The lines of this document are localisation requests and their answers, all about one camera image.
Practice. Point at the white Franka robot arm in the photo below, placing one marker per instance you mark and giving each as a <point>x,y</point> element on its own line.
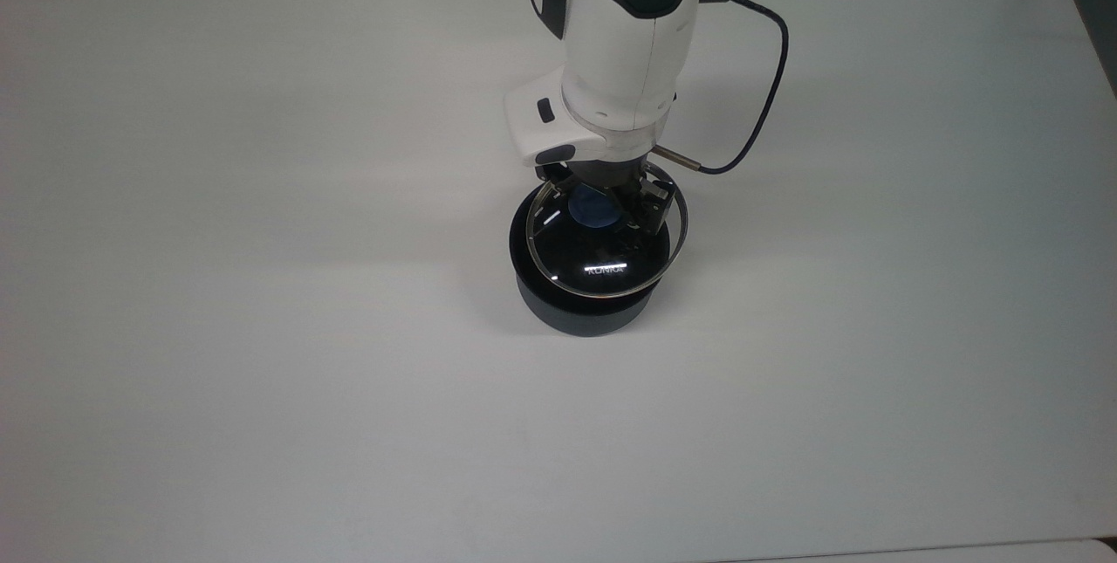
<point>624,48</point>

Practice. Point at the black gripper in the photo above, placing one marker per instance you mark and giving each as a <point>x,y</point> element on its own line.
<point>602,172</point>

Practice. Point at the glass lid with blue knob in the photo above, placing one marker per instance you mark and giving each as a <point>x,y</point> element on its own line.
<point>598,212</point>

